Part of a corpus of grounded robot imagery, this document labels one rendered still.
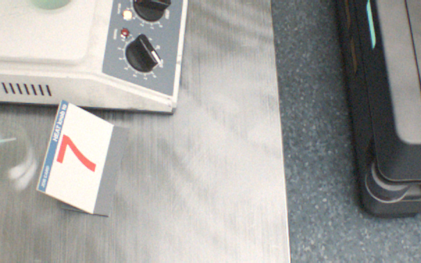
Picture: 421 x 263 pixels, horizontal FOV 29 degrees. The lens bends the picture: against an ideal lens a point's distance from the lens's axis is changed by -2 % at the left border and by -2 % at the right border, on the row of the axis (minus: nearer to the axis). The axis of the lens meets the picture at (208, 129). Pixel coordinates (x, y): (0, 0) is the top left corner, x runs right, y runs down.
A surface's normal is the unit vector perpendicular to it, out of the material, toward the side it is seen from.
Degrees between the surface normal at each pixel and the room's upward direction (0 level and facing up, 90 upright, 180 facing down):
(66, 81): 90
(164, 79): 30
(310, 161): 0
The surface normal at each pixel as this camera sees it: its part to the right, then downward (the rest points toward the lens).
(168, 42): 0.50, -0.36
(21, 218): 0.00, -0.45
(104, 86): -0.07, 0.89
